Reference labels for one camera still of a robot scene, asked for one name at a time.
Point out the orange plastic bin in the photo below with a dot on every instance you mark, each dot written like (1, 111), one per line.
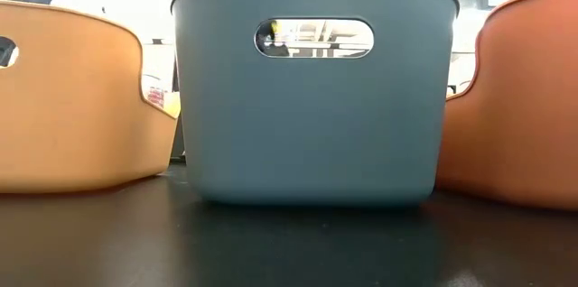
(519, 142)

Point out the yellow plastic bin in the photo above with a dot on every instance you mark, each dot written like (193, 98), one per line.
(68, 120)

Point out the blue-grey plastic bin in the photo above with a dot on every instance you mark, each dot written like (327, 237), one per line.
(311, 133)

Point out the black frame upright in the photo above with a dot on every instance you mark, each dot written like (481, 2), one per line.
(179, 138)

